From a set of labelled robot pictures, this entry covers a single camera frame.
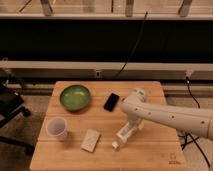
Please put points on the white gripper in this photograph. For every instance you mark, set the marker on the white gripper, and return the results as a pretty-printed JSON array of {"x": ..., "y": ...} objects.
[{"x": 135, "y": 125}]

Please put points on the white plastic bottle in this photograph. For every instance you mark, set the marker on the white plastic bottle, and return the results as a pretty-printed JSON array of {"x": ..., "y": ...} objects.
[{"x": 123, "y": 135}]

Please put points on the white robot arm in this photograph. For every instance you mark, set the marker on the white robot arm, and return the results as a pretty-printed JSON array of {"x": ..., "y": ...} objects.
[{"x": 193, "y": 120}]

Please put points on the green ceramic bowl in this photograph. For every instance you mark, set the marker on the green ceramic bowl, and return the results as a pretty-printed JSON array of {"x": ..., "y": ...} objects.
[{"x": 75, "y": 97}]

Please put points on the black smartphone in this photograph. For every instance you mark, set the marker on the black smartphone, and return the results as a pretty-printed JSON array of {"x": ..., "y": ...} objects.
[{"x": 111, "y": 102}]

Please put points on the clear plastic cup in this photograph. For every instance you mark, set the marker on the clear plastic cup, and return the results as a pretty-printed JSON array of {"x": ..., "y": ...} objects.
[{"x": 57, "y": 128}]

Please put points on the black office chair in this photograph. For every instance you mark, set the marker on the black office chair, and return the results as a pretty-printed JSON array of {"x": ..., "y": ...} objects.
[{"x": 10, "y": 106}]

